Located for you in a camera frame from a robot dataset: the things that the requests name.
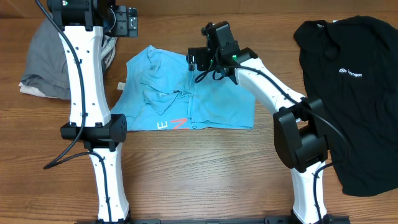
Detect light blue printed t-shirt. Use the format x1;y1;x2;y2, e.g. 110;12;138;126
111;45;255;131

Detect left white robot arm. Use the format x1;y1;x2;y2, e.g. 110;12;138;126
41;0;138;223

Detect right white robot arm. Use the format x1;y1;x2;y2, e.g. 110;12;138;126
187;21;330;223

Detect grey folded shorts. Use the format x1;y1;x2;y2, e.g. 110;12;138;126
21;17;118;100

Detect black t-shirt white logo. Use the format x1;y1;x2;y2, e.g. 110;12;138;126
294;16;397;197

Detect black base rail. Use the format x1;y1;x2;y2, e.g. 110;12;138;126
77;215;351;224

